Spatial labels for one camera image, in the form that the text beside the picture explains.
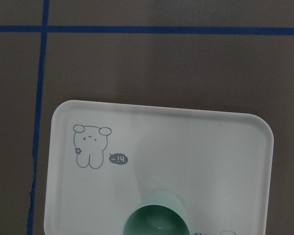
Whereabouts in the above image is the light green plastic cup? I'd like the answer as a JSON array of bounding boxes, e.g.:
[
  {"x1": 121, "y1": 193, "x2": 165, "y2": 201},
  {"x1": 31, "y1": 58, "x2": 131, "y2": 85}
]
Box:
[{"x1": 122, "y1": 190, "x2": 192, "y2": 235}]

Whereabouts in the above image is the cream rabbit tray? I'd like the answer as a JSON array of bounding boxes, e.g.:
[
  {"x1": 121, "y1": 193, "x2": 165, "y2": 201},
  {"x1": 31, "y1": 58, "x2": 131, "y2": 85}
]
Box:
[{"x1": 44, "y1": 100, "x2": 274, "y2": 235}]

